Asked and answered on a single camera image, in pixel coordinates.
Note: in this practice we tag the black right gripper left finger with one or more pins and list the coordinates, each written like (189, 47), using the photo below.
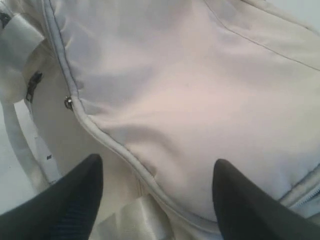
(67, 210)

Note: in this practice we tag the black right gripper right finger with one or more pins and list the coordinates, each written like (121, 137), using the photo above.
(245, 212)

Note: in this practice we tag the beige duffel bag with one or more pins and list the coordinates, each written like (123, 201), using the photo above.
(162, 89)

